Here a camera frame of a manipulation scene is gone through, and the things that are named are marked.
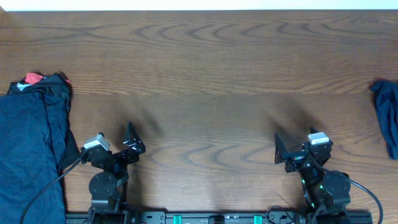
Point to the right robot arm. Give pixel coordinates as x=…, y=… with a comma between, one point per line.
x=326, y=192

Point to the navy blue clothes pile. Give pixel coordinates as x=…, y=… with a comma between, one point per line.
x=36, y=144

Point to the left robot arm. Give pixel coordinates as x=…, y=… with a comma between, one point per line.
x=108, y=188

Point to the red garment in pile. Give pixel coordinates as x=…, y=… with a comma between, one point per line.
x=55, y=79

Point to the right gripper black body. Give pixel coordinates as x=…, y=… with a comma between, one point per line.
x=296, y=160

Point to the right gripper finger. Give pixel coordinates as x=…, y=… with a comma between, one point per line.
x=281, y=152
x=313, y=130

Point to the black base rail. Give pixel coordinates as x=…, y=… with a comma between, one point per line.
x=273, y=216

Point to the navy blue shorts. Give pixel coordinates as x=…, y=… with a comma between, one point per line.
x=385, y=103

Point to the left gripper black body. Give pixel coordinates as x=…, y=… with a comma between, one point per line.
x=122, y=160

